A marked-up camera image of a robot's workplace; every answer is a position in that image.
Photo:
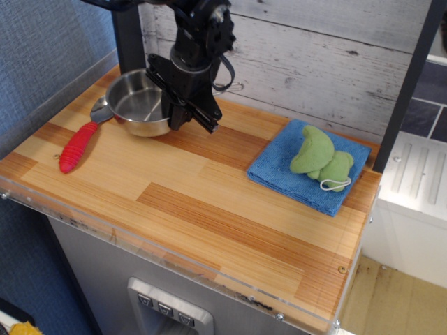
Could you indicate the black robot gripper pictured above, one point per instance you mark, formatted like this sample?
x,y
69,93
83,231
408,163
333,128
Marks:
x,y
185,95

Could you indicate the stainless steel pan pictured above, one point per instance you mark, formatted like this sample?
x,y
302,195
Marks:
x,y
136,103

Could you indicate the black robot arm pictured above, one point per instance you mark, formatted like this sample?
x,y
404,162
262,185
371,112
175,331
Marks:
x,y
204,35

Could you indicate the green plush toy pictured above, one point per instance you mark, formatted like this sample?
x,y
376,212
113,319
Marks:
x,y
320,161

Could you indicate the clear acrylic table edge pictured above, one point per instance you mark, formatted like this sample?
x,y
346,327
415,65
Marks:
x,y
251,278

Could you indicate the silver dispenser button panel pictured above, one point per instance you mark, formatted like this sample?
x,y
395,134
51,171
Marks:
x,y
159,312

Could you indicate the white side cabinet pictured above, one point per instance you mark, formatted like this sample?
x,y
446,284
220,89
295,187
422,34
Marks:
x,y
408,227

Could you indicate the yellow black object at corner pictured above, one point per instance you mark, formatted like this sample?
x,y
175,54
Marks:
x,y
16,321

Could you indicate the red handled metal spoon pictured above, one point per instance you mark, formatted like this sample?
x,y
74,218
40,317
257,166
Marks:
x,y
74,150

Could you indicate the dark left support post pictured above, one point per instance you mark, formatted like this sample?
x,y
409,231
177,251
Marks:
x,y
128,37

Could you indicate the dark support post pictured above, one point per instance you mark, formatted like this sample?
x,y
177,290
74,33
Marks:
x,y
128,37
415,69

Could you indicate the dark right support post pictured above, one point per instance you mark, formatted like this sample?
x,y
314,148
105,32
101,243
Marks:
x,y
415,69

